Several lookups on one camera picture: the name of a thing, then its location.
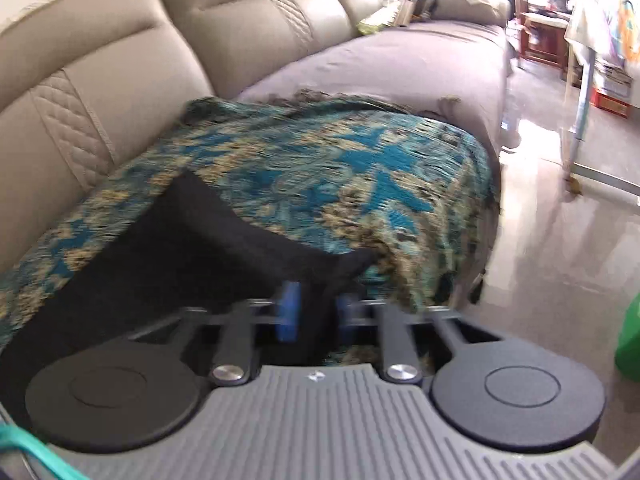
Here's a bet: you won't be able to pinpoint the red box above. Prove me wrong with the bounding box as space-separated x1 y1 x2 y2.
590 85 636 121

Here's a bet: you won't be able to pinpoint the table with printed cloth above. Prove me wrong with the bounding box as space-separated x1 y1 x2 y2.
562 0 640 183

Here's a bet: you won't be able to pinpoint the green patterned bag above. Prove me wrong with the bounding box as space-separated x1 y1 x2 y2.
359 2 403 37

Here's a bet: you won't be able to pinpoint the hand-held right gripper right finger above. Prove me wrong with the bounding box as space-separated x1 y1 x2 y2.
336 295 493 385

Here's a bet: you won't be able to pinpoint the grey sofa seat cover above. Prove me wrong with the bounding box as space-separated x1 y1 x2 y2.
235 20 511 148

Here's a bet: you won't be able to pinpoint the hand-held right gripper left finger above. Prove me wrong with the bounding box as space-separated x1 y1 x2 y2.
127 282 303 388

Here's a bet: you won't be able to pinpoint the grey leather sofa backrest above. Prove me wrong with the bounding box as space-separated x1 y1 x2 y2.
0 0 516 196

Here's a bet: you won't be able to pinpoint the teal gold patterned blanket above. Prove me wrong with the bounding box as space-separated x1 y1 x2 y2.
0 90 503 366

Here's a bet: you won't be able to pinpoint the green plastic container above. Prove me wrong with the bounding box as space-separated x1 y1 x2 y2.
612 292 640 396

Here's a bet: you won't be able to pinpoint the teal cable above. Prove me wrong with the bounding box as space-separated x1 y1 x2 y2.
0 424 88 480

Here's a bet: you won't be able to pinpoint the wooden chair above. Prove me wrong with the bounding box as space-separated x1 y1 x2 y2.
510 0 571 68

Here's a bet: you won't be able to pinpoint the black pants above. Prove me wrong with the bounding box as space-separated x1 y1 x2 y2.
0 167 378 411

